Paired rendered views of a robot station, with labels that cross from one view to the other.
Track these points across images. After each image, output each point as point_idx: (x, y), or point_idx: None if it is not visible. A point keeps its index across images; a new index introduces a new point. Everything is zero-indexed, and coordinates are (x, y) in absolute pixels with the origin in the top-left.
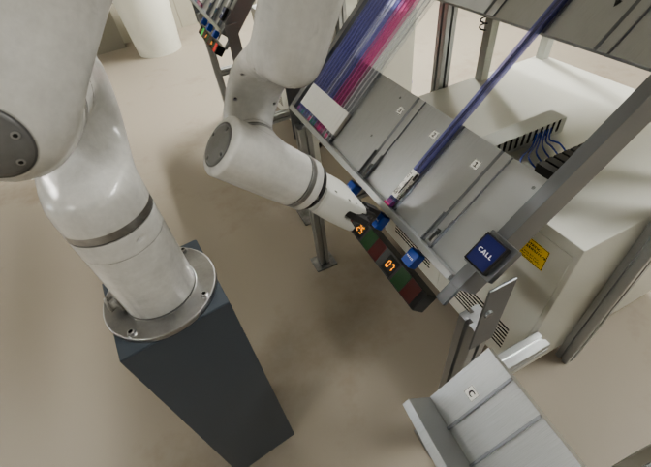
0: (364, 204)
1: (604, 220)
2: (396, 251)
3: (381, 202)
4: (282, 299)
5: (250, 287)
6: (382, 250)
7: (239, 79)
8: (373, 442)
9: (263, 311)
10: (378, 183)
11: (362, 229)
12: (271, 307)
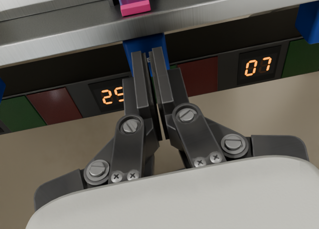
0: (153, 109)
1: None
2: (214, 31)
3: (124, 28)
4: (36, 152)
5: (6, 187)
6: (211, 69)
7: None
8: (217, 97)
9: (46, 176)
10: None
11: (119, 90)
12: (43, 166)
